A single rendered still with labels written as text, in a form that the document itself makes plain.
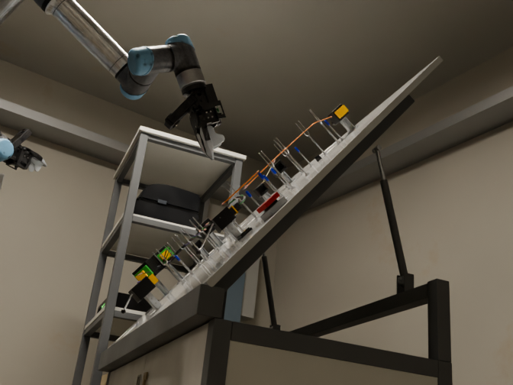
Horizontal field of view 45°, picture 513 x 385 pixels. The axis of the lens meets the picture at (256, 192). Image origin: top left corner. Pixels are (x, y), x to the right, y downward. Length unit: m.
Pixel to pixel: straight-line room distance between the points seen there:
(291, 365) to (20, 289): 2.75
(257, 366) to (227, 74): 2.84
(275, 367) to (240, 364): 0.08
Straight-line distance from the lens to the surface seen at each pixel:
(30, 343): 3.92
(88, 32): 1.88
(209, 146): 1.71
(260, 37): 3.65
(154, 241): 2.92
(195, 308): 1.32
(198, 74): 1.77
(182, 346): 1.51
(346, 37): 3.60
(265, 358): 1.35
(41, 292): 3.97
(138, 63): 1.73
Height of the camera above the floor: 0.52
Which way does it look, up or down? 24 degrees up
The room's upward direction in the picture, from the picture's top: 6 degrees clockwise
